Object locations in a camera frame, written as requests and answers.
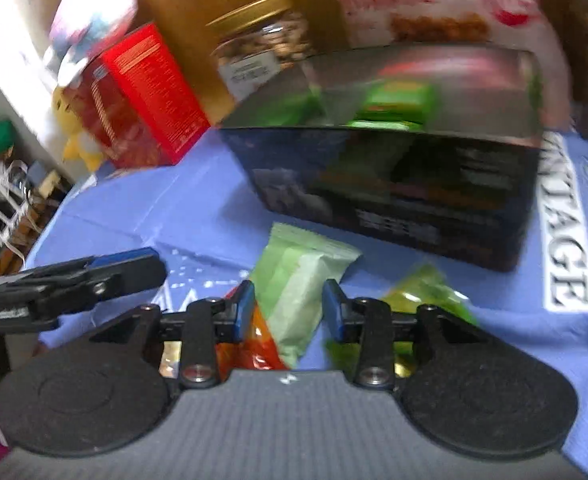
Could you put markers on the nut jar with gold lid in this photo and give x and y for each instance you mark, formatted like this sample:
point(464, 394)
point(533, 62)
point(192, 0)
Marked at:
point(259, 45)

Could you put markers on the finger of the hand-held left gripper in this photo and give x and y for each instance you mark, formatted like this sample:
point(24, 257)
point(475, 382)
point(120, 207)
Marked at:
point(124, 280)
point(124, 256)

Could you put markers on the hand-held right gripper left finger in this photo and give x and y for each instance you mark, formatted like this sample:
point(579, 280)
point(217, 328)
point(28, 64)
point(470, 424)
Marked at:
point(245, 307)

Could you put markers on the blue printed cloth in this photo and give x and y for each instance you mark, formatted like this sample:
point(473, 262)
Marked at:
point(174, 210)

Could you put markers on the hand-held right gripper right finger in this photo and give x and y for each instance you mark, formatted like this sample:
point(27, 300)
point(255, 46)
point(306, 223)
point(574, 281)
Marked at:
point(331, 310)

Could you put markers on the light green snack packet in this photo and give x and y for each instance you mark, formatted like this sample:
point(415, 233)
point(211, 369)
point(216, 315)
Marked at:
point(294, 300)

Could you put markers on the orange snack packet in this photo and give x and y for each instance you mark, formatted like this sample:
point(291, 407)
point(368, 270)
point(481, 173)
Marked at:
point(259, 347)

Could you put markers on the bright green snack packet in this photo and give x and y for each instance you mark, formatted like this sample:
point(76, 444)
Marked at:
point(396, 105)

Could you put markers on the pink snack bag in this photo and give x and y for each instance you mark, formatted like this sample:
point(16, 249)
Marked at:
point(424, 0)

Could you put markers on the red gift box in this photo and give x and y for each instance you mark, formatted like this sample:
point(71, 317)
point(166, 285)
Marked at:
point(144, 95)

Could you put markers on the yellow-green snack packet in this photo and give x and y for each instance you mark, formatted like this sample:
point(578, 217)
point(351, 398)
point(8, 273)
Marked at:
point(424, 285)

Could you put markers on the black printed snack box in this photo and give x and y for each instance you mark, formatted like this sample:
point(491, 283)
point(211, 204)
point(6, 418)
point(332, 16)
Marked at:
point(424, 200)

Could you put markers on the yellow plush toy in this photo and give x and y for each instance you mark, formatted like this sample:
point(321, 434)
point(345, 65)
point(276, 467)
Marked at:
point(81, 150)

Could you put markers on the pastel plush toy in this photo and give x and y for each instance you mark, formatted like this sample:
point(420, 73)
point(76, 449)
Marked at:
point(94, 5)

